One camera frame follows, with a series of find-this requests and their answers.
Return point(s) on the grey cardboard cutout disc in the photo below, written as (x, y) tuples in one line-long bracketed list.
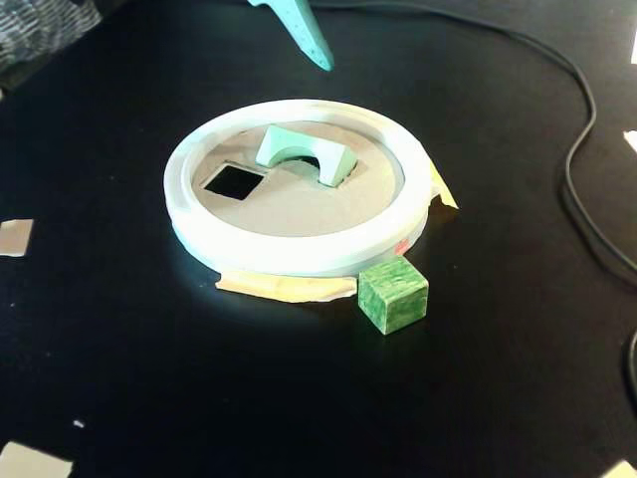
[(298, 209)]

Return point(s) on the pointed tan masking tape piece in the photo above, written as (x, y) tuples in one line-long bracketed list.
[(445, 194)]

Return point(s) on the grey mesh fabric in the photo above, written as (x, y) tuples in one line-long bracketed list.
[(40, 35)]

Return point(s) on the large tan tape piece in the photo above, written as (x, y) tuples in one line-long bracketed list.
[(30, 463)]

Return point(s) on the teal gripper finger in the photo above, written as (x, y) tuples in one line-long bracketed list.
[(298, 25)]

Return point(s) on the green wooden cube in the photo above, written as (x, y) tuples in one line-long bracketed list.
[(393, 299)]

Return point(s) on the wide tan masking tape strip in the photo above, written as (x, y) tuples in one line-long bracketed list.
[(288, 288)]

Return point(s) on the square tan tape piece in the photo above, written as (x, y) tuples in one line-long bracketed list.
[(15, 239)]

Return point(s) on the mint green U shape block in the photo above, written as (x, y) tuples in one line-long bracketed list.
[(278, 144)]

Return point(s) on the white paper sheet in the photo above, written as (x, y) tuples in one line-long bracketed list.
[(634, 47)]

